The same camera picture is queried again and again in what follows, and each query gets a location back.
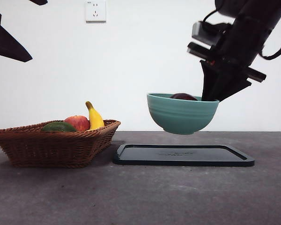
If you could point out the dark purple plum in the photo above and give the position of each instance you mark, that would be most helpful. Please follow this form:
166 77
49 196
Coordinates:
183 96

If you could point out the brown wicker basket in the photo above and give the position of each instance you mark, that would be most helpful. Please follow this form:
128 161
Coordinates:
51 150

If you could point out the black rectangular tray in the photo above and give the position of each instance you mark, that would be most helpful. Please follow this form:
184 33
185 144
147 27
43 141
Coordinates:
201 159

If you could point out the red apple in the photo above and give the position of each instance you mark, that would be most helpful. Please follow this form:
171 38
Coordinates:
77 123

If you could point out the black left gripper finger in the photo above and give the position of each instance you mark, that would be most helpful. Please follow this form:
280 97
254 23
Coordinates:
7 42
39 2

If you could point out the green avocado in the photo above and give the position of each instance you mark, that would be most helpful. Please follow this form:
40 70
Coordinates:
58 127

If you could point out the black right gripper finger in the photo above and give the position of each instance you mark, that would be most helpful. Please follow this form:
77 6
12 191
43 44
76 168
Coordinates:
208 84
229 89

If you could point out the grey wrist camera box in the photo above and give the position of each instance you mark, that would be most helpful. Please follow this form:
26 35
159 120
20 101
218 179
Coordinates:
201 31

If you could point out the teal ribbed bowl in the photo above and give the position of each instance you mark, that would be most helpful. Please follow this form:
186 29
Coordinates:
182 114

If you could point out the white wall socket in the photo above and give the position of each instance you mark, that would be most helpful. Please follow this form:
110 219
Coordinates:
96 11

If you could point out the yellow banana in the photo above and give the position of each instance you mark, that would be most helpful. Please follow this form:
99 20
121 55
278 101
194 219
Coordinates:
95 120

